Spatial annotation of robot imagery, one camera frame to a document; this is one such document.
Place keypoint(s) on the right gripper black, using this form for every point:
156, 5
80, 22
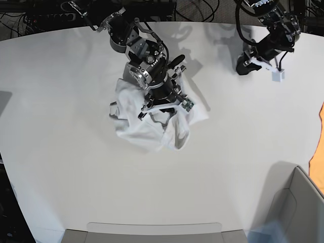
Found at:
165, 94

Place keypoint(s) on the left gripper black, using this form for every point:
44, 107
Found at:
254, 58

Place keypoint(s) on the white T-shirt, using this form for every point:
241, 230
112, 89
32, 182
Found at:
156, 129

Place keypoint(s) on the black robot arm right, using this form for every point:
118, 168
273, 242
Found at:
149, 60

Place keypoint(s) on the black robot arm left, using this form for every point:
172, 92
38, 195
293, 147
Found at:
284, 32

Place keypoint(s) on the orange cloth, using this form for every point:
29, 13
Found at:
316, 164

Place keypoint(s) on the grey cardboard box right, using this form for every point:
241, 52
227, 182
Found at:
296, 212

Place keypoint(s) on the grey cardboard box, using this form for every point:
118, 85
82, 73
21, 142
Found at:
106, 232
296, 212

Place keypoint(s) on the grey cardboard box front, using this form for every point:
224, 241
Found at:
106, 232

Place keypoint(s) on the blue translucent object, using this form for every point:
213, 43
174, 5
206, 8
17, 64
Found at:
265, 231

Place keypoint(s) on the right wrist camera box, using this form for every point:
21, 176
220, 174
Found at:
187, 104

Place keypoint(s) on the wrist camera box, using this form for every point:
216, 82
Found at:
187, 104
278, 75

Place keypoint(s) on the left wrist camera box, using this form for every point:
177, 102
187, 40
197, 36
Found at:
278, 75

